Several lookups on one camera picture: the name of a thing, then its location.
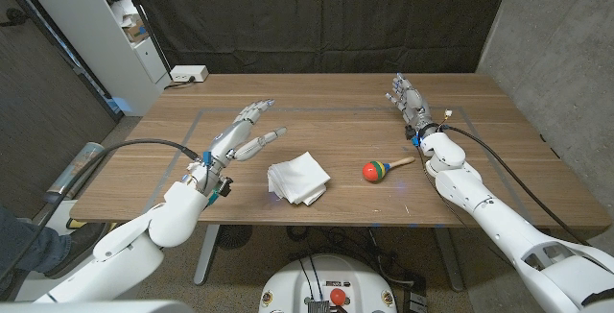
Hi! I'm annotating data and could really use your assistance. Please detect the black round floor fan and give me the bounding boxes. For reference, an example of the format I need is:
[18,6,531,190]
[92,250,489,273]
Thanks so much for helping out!
[215,225,254,251]

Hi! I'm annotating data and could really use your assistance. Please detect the black door handle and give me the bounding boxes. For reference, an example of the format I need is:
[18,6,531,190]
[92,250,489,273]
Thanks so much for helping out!
[0,7,29,28]

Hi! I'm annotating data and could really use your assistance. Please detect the dark person shoe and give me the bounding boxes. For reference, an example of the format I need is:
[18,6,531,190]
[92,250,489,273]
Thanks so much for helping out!
[45,222,111,279]

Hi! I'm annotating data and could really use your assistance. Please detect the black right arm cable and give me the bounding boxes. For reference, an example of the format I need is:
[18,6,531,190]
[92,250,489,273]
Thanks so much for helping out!
[440,124,591,247]

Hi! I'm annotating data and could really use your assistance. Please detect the person leg in jeans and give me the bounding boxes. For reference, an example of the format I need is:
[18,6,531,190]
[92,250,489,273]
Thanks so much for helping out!
[0,205,73,295]

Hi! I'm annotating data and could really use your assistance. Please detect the brown cardboard box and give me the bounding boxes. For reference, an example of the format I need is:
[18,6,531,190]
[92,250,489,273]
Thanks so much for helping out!
[123,13,150,44]

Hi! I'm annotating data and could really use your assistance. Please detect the white crumpled papers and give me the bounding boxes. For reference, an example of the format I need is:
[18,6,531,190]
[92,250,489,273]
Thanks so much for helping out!
[109,0,140,29]

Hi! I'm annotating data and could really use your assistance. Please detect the black fabric backdrop curtain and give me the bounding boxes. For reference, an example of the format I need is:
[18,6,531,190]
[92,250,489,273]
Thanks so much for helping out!
[123,0,514,75]

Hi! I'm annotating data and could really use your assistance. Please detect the white napkin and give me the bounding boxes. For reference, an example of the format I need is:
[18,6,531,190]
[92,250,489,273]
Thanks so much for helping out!
[267,151,332,206]

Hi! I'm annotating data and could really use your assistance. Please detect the white power strip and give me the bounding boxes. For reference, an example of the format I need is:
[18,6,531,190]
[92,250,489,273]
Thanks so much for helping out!
[170,64,210,84]

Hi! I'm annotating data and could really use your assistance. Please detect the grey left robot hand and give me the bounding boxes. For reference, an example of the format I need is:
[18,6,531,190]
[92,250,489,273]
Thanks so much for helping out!
[189,99,289,194]

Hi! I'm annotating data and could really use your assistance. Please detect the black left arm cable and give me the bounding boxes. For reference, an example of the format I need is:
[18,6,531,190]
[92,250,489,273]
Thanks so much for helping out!
[0,138,201,276]

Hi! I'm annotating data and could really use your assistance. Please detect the white shelf cabinet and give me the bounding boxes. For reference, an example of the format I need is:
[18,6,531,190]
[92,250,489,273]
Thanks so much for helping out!
[13,0,173,117]

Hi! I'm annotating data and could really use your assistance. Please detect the black power brick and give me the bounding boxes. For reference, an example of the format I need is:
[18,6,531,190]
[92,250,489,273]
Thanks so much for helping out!
[402,274,429,313]

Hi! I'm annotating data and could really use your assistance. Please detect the grey metal table leg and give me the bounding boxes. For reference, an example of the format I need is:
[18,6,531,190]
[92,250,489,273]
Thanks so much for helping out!
[434,227,465,293]
[193,224,221,286]

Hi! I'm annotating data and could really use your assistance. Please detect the colourful striped wooden maraca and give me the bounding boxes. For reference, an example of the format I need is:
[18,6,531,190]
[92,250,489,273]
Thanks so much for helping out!
[362,156,416,183]

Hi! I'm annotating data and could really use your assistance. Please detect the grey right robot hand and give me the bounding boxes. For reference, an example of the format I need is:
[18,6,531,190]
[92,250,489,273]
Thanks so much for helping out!
[385,72,437,136]

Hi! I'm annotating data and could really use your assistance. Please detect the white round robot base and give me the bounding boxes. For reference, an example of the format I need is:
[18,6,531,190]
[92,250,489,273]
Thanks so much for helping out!
[258,253,398,313]

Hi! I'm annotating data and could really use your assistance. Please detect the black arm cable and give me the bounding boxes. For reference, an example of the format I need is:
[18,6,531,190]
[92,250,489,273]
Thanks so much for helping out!
[440,124,591,247]
[0,138,201,276]

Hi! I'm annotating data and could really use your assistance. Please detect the white robot torso edge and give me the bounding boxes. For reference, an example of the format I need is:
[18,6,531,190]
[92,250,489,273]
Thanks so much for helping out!
[0,300,196,313]

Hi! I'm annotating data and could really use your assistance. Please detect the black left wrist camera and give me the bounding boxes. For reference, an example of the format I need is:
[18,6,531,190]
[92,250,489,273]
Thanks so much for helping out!
[215,176,235,198]

